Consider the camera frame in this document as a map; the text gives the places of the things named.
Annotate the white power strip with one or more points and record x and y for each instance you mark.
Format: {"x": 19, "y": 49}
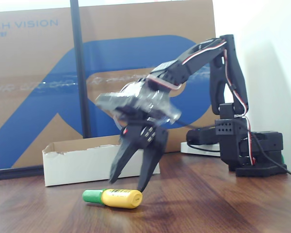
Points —
{"x": 198, "y": 150}

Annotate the black metal bar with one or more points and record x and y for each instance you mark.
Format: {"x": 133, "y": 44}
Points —
{"x": 14, "y": 173}

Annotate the yellow bottle with green cap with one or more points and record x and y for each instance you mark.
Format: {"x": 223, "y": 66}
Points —
{"x": 121, "y": 199}

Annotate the white cardboard box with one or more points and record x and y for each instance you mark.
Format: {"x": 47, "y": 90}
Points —
{"x": 87, "y": 165}

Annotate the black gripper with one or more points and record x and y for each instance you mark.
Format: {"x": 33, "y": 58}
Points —
{"x": 138, "y": 133}

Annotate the black power adapter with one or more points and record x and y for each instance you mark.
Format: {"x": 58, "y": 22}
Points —
{"x": 201, "y": 137}

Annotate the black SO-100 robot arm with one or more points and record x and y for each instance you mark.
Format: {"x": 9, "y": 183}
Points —
{"x": 232, "y": 72}

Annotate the tape-wrapped camera on gripper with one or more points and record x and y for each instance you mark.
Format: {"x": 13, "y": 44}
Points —
{"x": 135, "y": 97}

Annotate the large brown blue cardboard carton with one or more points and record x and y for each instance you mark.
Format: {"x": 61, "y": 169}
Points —
{"x": 38, "y": 72}

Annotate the black metal pole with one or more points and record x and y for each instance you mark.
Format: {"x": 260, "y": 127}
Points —
{"x": 81, "y": 72}

